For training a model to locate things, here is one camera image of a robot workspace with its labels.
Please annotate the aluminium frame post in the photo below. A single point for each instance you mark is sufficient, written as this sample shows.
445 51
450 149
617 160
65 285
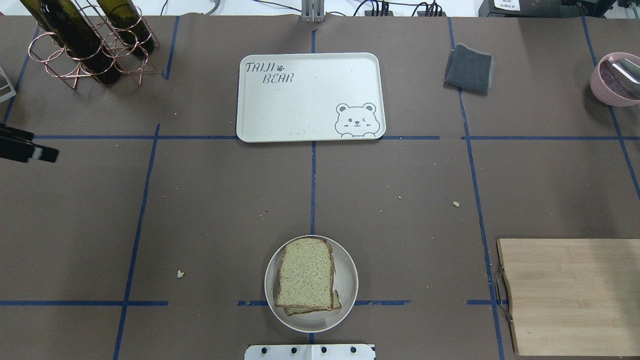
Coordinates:
313 11

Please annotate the cream bear serving tray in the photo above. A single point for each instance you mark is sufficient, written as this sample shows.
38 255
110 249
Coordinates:
310 97

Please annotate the metal scoop spatula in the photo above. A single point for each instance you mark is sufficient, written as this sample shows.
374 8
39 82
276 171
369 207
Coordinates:
622 76

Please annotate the wooden cutting board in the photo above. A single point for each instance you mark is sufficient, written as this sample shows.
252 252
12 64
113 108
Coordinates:
572 296

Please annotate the dark green wine bottle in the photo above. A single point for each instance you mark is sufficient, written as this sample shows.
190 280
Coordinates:
65 21

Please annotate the copper wire bottle rack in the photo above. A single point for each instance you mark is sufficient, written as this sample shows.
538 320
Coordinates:
58 63

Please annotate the white round plate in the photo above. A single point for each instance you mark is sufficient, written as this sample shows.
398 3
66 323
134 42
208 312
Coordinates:
346 282

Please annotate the bread slice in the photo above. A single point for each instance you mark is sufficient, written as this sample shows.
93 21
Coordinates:
306 276
336 302

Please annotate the folded grey cloth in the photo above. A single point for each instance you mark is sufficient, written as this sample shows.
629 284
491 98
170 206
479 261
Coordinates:
469 69

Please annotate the white wire dish rack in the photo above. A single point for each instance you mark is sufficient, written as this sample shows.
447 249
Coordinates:
7 89

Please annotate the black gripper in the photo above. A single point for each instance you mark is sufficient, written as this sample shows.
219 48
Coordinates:
22 148

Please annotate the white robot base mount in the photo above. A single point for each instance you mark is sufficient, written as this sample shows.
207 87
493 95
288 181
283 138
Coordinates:
359 351

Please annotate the pink bowl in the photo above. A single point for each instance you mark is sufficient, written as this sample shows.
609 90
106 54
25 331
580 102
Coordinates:
600 87

